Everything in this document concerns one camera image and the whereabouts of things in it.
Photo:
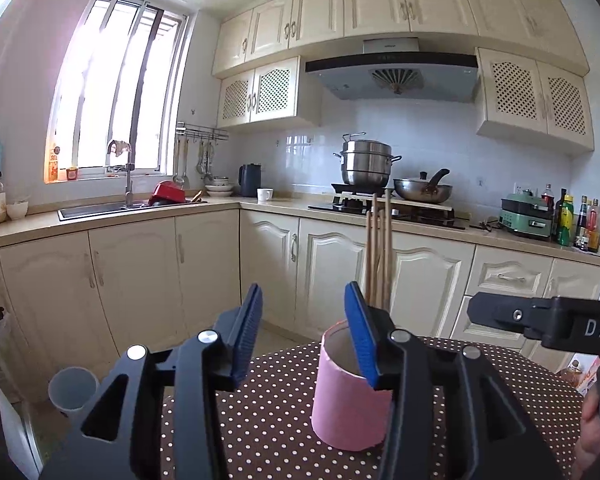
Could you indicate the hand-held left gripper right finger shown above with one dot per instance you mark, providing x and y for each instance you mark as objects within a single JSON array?
[{"x": 362, "y": 340}]

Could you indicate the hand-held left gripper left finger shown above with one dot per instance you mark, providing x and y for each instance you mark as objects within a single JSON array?
[{"x": 247, "y": 330}]

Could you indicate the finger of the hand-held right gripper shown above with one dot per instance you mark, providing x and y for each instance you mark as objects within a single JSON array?
[{"x": 505, "y": 310}]

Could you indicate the pink cylindrical cup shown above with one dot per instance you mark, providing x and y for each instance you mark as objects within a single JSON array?
[{"x": 340, "y": 410}]

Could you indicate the bunch of wooden chopsticks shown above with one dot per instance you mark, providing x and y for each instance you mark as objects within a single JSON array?
[{"x": 387, "y": 250}]

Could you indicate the dark small utensils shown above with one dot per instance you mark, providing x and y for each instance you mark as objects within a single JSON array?
[{"x": 486, "y": 225}]

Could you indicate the person's right hand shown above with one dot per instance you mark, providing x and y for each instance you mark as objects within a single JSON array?
[{"x": 594, "y": 430}]

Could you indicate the brown polka dot tablecloth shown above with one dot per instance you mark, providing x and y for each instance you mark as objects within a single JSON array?
[{"x": 280, "y": 410}]

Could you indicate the green electric cooker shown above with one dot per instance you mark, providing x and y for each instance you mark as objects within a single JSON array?
[{"x": 525, "y": 217}]

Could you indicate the red seasoning bottle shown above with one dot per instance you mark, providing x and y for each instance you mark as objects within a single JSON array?
[{"x": 594, "y": 230}]

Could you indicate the dark soy sauce bottle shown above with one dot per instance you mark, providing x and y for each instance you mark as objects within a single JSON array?
[{"x": 581, "y": 225}]

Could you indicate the green and yellow bottle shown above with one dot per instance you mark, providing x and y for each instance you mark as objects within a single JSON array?
[{"x": 566, "y": 225}]

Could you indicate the black gas stove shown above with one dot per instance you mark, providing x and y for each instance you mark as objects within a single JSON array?
[{"x": 430, "y": 217}]

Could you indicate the dark bottle with red label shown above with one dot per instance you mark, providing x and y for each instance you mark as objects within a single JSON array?
[{"x": 547, "y": 197}]

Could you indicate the cream lower kitchen cabinets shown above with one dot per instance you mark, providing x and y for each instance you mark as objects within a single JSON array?
[{"x": 130, "y": 280}]

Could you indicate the cream kitchen cabinets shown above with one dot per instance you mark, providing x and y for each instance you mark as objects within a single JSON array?
[
  {"x": 130, "y": 280},
  {"x": 370, "y": 5}
]

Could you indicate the small white mug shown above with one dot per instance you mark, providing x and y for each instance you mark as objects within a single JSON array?
[{"x": 265, "y": 195}]

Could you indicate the stack of white bowls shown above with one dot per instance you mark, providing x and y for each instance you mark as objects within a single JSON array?
[{"x": 220, "y": 190}]

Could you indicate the steel wok with lid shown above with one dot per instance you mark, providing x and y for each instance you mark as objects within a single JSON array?
[{"x": 422, "y": 191}]

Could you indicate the dark electric kettle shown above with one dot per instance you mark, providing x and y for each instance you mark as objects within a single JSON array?
[{"x": 250, "y": 182}]

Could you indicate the red pot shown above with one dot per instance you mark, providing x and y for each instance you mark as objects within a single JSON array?
[{"x": 167, "y": 192}]

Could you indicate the hanging metal spatula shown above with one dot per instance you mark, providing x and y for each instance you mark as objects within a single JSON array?
[{"x": 207, "y": 170}]

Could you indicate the hanging metal ladle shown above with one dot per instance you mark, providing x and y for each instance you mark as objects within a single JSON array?
[{"x": 179, "y": 177}]

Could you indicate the stainless steel steamer pot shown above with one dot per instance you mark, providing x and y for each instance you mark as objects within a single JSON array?
[{"x": 367, "y": 165}]

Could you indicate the pale blue waste bin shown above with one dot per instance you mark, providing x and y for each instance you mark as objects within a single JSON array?
[{"x": 72, "y": 392}]

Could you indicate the metal sink faucet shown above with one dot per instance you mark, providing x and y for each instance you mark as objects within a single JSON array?
[{"x": 128, "y": 185}]

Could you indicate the stainless steel sink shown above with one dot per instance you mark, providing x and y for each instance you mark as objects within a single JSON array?
[{"x": 100, "y": 211}]

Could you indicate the wide cream lattice door cabinet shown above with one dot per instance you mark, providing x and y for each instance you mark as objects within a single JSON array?
[{"x": 535, "y": 95}]

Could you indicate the small red jar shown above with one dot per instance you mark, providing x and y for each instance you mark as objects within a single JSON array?
[{"x": 72, "y": 173}]

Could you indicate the small cream lattice door cabinet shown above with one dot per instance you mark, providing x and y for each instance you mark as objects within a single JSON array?
[{"x": 270, "y": 90}]

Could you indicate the grey range hood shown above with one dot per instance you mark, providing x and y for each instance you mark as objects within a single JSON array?
[{"x": 395, "y": 82}]

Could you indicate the orange bottle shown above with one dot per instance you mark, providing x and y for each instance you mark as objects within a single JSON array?
[{"x": 53, "y": 165}]

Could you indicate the small white bowl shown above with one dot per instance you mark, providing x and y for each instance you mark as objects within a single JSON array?
[{"x": 17, "y": 210}]

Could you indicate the barred kitchen window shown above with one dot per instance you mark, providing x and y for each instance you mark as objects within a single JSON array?
[{"x": 105, "y": 85}]

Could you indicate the cream upper kitchen cabinets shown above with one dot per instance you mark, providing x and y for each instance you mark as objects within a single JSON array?
[{"x": 370, "y": 5}]

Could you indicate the metal wall utensil rack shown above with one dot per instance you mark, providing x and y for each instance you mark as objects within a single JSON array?
[{"x": 202, "y": 132}]

